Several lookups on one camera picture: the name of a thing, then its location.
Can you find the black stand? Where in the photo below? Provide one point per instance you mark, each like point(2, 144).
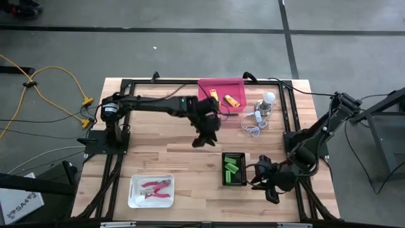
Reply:
point(31, 187)

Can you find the white plastic bin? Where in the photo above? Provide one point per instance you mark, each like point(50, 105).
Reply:
point(164, 202)

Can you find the black perforated plastic basket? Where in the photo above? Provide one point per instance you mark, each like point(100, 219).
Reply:
point(243, 168)

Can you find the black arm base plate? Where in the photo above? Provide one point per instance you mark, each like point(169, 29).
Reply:
point(95, 147)
point(289, 139)

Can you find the black side table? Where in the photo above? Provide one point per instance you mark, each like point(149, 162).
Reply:
point(383, 152)

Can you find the black floor bar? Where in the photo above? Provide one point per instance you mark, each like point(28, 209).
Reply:
point(16, 70)

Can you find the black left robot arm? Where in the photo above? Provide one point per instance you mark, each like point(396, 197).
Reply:
point(152, 104)

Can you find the yellow glue tube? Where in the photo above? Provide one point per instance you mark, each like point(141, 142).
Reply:
point(214, 95)
point(232, 101)

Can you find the pink translucent plastic bin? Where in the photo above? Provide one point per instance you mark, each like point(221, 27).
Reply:
point(234, 87)

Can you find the green eraser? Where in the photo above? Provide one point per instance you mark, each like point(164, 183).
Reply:
point(232, 168)
point(228, 177)
point(230, 160)

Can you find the right arm's gripper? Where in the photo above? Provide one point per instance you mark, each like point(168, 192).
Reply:
point(275, 179)

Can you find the silver bracket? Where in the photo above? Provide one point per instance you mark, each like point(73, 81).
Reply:
point(294, 225)
point(117, 225)

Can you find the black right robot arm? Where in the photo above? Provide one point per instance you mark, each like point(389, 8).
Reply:
point(319, 133)

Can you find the black frame clamp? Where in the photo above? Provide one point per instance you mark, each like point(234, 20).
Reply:
point(155, 77)
point(250, 76)

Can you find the black aluminium table frame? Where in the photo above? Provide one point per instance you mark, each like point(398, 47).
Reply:
point(174, 82)

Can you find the white light bulb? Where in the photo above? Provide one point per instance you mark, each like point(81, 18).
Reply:
point(269, 97)

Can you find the person's foot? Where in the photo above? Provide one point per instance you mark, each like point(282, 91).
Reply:
point(22, 12)

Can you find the white printed box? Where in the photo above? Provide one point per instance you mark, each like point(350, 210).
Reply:
point(22, 202)

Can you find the left arm's gripper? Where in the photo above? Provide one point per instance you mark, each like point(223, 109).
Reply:
point(205, 115)

